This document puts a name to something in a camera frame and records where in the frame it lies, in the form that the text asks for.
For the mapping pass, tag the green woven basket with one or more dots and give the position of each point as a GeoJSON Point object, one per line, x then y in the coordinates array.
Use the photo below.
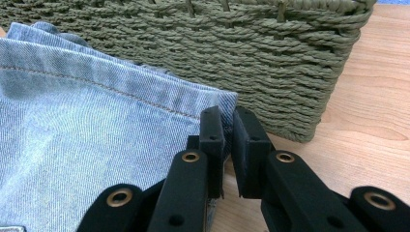
{"type": "Point", "coordinates": [257, 64]}

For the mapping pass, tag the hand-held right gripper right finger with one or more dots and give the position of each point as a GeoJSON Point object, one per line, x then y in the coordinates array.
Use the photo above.
{"type": "Point", "coordinates": [283, 187]}

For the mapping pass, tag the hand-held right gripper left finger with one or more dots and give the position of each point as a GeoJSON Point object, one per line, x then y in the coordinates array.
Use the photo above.
{"type": "Point", "coordinates": [193, 187]}

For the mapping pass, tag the light blue denim skirt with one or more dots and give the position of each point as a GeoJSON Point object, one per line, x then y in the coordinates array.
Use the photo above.
{"type": "Point", "coordinates": [80, 129]}

